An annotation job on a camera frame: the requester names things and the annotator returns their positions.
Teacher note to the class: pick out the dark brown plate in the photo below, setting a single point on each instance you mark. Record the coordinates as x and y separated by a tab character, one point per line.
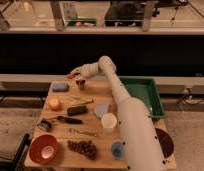
166	142

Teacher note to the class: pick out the orange fruit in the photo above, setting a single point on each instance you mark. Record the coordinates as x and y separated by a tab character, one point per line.
54	104

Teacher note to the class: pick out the metal cup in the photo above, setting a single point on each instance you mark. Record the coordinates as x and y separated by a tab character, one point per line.
80	82

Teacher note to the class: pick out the black handled tool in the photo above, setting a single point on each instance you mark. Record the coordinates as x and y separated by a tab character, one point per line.
69	120

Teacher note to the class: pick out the metal spoon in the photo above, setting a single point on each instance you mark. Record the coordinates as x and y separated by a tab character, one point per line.
82	132

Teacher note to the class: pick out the blue plastic cup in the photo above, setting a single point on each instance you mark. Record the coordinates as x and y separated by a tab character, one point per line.
117	150

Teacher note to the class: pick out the blue sponge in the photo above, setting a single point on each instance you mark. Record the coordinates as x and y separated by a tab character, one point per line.
59	87

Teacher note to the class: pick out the wooden sticks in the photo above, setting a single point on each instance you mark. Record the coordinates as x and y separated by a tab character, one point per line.
80	101

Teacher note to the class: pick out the red bowl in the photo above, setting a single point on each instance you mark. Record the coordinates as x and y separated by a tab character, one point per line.
43	149

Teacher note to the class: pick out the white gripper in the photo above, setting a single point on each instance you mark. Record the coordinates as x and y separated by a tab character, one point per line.
82	71

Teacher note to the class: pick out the green plastic tray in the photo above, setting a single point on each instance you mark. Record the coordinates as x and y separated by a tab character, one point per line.
145	89

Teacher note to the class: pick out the dark brush block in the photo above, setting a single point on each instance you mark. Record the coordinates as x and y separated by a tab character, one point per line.
71	111

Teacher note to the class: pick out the light blue cloth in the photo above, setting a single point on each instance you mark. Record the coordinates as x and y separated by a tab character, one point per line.
101	109

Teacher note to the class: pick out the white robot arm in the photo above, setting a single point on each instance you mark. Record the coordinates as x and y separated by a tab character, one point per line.
142	150

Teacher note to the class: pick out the bunch of dark grapes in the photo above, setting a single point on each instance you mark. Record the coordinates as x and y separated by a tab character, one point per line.
86	148

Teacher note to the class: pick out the white plastic cup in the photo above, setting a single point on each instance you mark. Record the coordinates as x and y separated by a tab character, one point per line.
109	122

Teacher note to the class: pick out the metal binder clip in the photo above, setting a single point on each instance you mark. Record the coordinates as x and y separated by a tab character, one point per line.
45	125

